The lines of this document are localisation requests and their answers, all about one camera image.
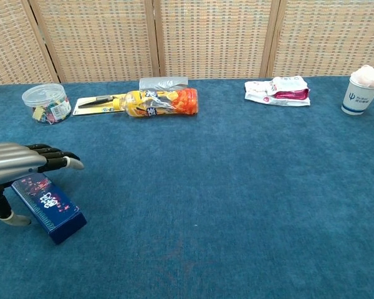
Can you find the grey notebook with blue spine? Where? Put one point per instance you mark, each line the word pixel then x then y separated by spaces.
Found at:
pixel 50 208

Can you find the white paper cup blue print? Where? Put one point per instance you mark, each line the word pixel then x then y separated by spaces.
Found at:
pixel 358 99

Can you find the woven bamboo folding screen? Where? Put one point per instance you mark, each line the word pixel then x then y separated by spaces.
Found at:
pixel 212 37

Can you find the white snack packet red logo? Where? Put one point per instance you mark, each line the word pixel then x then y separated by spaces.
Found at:
pixel 257 93

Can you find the orange snack packet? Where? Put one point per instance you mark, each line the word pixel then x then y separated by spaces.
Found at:
pixel 168 101

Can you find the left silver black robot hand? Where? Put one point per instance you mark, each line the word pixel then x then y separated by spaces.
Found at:
pixel 9 162

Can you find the yellow utility knife package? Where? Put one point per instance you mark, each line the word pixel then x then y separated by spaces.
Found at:
pixel 93 104

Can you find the clear jar of coloured clips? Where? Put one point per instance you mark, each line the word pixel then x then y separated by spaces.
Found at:
pixel 46 104

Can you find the blue table mat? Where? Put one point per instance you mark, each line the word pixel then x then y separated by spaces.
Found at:
pixel 237 187

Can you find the white magenta snack packet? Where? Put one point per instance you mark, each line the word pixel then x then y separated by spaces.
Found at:
pixel 291 88

